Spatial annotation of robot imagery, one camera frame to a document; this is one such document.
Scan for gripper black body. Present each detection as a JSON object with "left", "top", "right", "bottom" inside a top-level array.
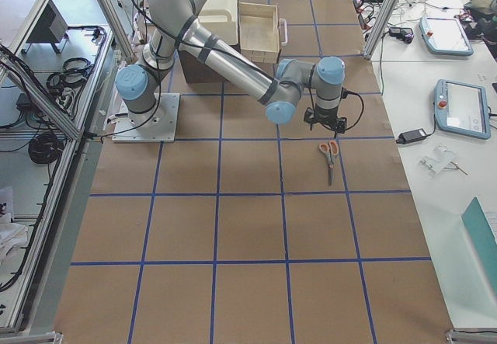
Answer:
[{"left": 313, "top": 106, "right": 339, "bottom": 130}]

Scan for orange grey scissors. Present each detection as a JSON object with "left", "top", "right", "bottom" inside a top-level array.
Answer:
[{"left": 318, "top": 140, "right": 339, "bottom": 186}]

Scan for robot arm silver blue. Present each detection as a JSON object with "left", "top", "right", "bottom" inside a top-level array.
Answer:
[{"left": 116, "top": 0, "right": 346, "bottom": 134}]

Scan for black power adapter brick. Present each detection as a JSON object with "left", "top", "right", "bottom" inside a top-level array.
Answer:
[{"left": 396, "top": 128, "right": 428, "bottom": 144}]

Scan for blue teach pendant near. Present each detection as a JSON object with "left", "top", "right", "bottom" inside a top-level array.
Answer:
[{"left": 434, "top": 79, "right": 491, "bottom": 140}]

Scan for blue teach pendant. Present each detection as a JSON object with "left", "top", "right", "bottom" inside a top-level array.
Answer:
[
  {"left": 434, "top": 79, "right": 491, "bottom": 140},
  {"left": 419, "top": 16, "right": 474, "bottom": 57}
]

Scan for dark brown wooden cabinet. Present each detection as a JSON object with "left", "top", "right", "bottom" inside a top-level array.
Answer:
[{"left": 179, "top": 50, "right": 226, "bottom": 84}]

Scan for blue teach pendant far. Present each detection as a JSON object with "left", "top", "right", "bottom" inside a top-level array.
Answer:
[{"left": 419, "top": 16, "right": 474, "bottom": 57}]

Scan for white plastic tray bin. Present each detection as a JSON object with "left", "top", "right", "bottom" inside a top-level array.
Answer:
[{"left": 199, "top": 0, "right": 238, "bottom": 46}]

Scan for teal folder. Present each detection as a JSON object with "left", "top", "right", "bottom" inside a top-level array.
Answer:
[{"left": 461, "top": 197, "right": 496, "bottom": 316}]

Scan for grey electronics box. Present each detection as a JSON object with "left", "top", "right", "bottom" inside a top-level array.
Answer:
[{"left": 21, "top": 0, "right": 68, "bottom": 54}]

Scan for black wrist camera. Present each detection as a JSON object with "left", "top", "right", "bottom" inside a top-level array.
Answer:
[{"left": 304, "top": 106, "right": 347, "bottom": 134}]

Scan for open wooden drawer white handle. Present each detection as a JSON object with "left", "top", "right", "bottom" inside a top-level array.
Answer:
[{"left": 238, "top": 2, "right": 288, "bottom": 64}]

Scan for aluminium frame post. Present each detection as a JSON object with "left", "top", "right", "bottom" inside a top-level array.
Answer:
[{"left": 363, "top": 0, "right": 398, "bottom": 60}]

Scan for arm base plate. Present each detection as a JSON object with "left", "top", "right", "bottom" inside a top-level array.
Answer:
[{"left": 111, "top": 92, "right": 180, "bottom": 143}]

